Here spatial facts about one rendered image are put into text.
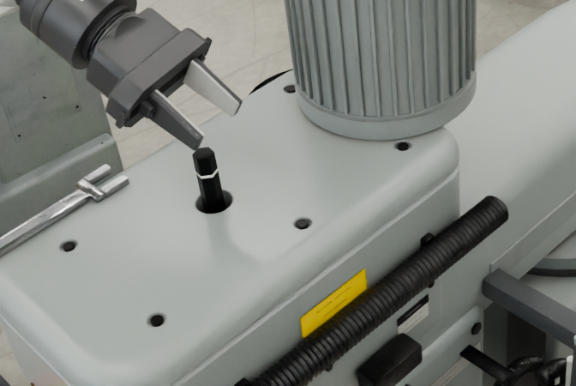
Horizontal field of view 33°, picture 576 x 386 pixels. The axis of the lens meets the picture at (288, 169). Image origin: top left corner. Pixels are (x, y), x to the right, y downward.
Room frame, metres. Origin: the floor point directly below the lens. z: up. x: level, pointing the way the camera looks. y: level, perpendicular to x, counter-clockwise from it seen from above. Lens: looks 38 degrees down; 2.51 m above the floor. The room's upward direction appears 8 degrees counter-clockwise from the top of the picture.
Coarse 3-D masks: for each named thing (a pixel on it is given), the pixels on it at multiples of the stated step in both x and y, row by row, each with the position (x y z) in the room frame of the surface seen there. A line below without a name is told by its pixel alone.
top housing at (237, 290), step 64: (256, 128) 0.87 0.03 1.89; (320, 128) 0.85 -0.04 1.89; (128, 192) 0.79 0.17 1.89; (192, 192) 0.77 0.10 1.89; (256, 192) 0.76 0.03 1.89; (320, 192) 0.74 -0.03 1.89; (384, 192) 0.73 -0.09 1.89; (448, 192) 0.77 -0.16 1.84; (64, 256) 0.70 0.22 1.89; (128, 256) 0.69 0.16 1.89; (192, 256) 0.68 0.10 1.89; (256, 256) 0.66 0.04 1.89; (320, 256) 0.67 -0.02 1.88; (384, 256) 0.71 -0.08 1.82; (0, 320) 0.68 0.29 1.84; (64, 320) 0.62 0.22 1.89; (128, 320) 0.61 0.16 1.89; (192, 320) 0.60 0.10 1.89; (256, 320) 0.61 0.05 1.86; (320, 320) 0.66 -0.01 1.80; (64, 384) 0.58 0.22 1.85; (128, 384) 0.55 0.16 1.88; (192, 384) 0.57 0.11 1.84
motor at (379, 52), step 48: (288, 0) 0.89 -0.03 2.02; (336, 0) 0.82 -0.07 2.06; (384, 0) 0.81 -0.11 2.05; (432, 0) 0.82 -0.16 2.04; (336, 48) 0.83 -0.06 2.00; (384, 48) 0.81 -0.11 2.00; (432, 48) 0.82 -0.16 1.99; (336, 96) 0.83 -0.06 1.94; (384, 96) 0.81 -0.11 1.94; (432, 96) 0.82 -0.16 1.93
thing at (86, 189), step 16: (96, 176) 0.81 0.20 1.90; (80, 192) 0.79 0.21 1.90; (96, 192) 0.79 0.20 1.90; (112, 192) 0.79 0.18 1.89; (48, 208) 0.77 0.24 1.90; (64, 208) 0.77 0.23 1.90; (32, 224) 0.75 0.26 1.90; (48, 224) 0.75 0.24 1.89; (0, 240) 0.73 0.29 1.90; (16, 240) 0.73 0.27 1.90; (0, 256) 0.72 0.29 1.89
